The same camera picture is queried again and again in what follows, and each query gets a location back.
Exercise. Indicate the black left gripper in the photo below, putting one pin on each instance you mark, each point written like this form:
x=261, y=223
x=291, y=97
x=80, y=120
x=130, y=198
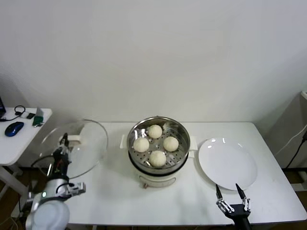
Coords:
x=61, y=163

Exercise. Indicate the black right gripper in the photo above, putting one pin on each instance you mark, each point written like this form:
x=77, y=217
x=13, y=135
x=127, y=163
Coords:
x=238, y=210

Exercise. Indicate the round glass lid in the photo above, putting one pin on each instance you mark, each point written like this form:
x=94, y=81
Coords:
x=93, y=143

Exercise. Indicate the white steamed baozi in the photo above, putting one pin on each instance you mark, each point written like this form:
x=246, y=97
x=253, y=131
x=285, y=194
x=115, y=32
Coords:
x=155, y=131
x=157, y=158
x=141, y=145
x=171, y=143

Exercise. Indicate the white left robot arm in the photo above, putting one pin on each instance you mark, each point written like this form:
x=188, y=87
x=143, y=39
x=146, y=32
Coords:
x=51, y=213

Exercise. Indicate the stainless steel steamer basket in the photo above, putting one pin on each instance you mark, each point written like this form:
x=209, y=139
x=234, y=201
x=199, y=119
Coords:
x=182, y=143

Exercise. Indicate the white round plate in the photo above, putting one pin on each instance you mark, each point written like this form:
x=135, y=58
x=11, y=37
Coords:
x=227, y=163

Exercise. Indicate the green card holder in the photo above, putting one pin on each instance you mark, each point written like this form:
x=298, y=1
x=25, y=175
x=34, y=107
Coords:
x=37, y=121

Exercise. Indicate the small grey stand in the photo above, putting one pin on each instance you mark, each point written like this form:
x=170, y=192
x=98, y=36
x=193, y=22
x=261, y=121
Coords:
x=39, y=111

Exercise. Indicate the small black device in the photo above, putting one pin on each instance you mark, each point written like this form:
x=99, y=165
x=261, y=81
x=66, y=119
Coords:
x=30, y=116

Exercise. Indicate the white side table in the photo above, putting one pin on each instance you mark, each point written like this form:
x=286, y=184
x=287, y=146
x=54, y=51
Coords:
x=14, y=148

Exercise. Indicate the blue computer mouse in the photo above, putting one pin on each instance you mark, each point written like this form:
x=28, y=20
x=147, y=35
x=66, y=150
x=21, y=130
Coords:
x=14, y=129

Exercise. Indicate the dark laptop screen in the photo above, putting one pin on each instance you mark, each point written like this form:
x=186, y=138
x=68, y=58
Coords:
x=2, y=107

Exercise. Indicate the grey upright panel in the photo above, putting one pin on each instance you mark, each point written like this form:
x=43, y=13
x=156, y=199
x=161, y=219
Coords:
x=287, y=119

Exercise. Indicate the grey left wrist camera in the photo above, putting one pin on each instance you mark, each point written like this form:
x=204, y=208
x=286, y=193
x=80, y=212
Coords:
x=76, y=188

